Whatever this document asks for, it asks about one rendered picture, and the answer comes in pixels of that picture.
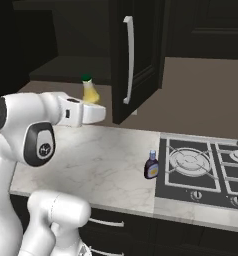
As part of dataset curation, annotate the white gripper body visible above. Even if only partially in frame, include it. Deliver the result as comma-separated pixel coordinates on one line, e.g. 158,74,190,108
79,102,107,126

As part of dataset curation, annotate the black open cabinet shelf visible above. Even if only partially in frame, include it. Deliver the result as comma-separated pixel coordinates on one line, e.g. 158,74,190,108
28,54,113,86

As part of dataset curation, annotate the open black cabinet door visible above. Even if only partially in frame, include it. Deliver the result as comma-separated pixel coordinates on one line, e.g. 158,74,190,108
108,0,172,126

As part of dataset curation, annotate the yellow bottle with green cap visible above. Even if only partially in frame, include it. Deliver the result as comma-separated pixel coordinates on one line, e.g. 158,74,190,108
81,74,101,105

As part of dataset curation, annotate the dark sauce bottle blue cap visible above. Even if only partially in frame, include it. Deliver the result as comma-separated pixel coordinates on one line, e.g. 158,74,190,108
143,149,160,180

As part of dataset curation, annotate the black drawer front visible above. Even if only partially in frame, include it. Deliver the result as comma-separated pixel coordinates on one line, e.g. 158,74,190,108
78,207,159,256

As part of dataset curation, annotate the black gas hob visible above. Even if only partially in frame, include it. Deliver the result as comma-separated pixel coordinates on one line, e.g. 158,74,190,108
154,132,238,212

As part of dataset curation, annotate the white cabinet door handle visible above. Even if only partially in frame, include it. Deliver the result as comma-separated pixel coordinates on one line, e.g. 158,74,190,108
122,15,136,106

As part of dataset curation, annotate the white drawer handle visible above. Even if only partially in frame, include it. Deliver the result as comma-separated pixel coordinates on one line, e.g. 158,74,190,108
88,246,120,256
88,217,125,228

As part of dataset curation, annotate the black wall cabinet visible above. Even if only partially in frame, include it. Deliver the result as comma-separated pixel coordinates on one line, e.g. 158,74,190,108
165,0,238,61

